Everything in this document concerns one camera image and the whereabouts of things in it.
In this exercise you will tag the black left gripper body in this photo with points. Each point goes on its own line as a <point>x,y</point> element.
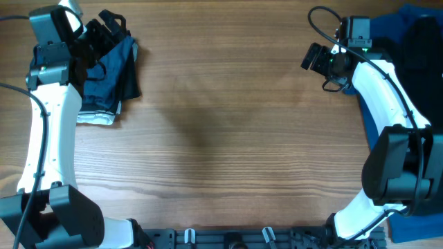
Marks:
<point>94,43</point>

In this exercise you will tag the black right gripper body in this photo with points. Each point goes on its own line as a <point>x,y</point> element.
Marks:
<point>325,63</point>

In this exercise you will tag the blue denim shorts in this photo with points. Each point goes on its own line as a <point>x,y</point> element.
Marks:
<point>104,79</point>

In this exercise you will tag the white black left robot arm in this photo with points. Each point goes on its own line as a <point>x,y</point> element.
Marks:
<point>79,73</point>

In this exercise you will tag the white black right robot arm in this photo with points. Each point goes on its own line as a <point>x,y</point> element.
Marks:
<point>384,97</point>

